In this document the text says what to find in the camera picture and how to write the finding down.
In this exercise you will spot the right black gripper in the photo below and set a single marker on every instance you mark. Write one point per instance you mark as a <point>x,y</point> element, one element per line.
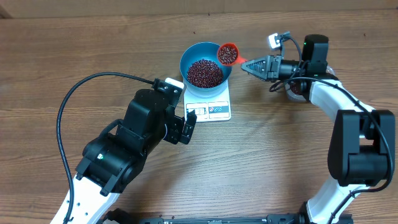
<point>273,67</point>

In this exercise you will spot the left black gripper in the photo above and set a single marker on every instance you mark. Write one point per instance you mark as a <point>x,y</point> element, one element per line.
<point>176,125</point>

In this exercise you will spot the orange measuring scoop blue handle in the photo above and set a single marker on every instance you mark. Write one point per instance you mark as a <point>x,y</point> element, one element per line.
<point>239,60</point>

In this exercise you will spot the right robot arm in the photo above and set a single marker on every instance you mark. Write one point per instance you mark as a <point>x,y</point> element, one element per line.
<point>361,155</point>

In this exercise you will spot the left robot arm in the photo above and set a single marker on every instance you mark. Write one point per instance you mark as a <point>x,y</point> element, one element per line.
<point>117,156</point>

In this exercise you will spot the white kitchen scale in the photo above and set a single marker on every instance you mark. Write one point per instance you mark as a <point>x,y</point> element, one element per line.
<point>209,104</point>

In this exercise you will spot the red beans in scoop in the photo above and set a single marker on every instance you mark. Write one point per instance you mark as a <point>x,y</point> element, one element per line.
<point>227,54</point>

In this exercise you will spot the red beans in bowl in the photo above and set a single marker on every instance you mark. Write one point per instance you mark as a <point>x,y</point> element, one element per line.
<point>205,74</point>

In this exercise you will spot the blue bowl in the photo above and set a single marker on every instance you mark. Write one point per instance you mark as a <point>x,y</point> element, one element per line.
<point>198,51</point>

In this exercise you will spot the clear plastic container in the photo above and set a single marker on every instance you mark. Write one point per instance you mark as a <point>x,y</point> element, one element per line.
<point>299,98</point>

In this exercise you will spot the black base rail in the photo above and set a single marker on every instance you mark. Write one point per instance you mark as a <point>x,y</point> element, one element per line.
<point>119,216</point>

